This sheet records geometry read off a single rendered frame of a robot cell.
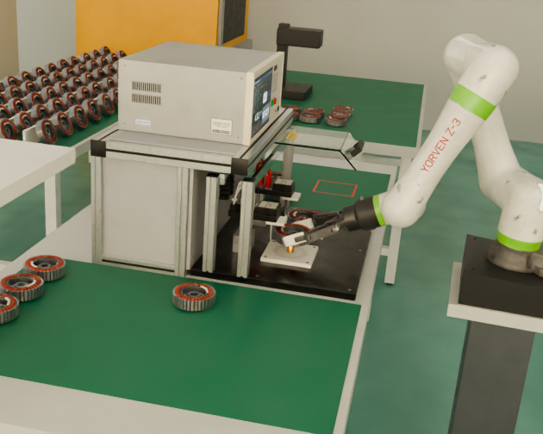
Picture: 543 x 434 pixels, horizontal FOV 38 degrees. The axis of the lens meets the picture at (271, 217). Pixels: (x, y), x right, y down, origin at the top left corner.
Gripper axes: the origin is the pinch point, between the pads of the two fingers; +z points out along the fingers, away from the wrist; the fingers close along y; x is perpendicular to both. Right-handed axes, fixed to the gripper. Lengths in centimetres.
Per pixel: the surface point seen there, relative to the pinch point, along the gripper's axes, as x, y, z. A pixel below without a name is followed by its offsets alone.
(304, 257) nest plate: -7.2, -3.2, -1.7
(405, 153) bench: -23, 157, -20
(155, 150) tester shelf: 39.0, -22.1, 21.9
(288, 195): 6.5, 20.6, 3.5
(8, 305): 19, -60, 56
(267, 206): 10.6, -1.4, 4.2
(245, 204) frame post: 17.4, -20.1, 4.1
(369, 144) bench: -13, 157, -5
